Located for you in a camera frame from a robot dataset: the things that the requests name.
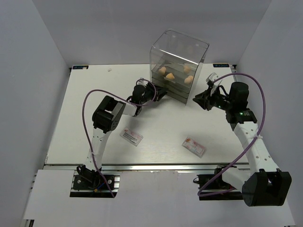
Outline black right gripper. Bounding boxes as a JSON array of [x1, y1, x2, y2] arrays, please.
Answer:
[[192, 85, 233, 112]]

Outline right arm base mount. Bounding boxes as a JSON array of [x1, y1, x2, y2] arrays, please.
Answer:
[[193, 174, 243, 201]]

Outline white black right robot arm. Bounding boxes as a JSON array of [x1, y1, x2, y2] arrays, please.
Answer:
[[193, 81, 292, 207]]

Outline clear acrylic makeup organizer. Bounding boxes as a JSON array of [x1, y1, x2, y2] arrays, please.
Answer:
[[150, 29, 209, 104]]

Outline blue label sticker right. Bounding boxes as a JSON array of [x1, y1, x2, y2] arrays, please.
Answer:
[[213, 63, 230, 68]]

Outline blue label sticker left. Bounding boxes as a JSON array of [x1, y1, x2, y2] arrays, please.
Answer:
[[72, 65, 89, 70]]

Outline clear nail sticker case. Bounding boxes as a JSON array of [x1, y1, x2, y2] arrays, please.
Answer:
[[120, 127, 143, 147], [182, 137, 206, 158]]

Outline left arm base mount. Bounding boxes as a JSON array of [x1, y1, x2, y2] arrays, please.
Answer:
[[70, 174, 120, 199]]

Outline aluminium rail front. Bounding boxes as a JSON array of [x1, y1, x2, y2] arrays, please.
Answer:
[[43, 164, 250, 171]]

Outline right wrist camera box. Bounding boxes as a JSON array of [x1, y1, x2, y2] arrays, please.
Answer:
[[205, 72, 221, 95]]

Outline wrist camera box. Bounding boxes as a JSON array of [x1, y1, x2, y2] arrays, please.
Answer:
[[136, 78, 149, 86], [205, 72, 221, 95]]

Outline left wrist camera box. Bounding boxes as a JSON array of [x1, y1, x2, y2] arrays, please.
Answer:
[[136, 78, 149, 86]]

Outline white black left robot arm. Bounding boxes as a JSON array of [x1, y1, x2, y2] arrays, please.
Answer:
[[77, 81, 168, 189]]

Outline blue label sticker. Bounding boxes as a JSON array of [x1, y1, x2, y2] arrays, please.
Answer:
[[213, 63, 230, 68], [72, 65, 89, 70]]

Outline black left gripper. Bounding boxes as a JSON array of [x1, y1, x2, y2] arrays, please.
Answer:
[[140, 82, 168, 105]]

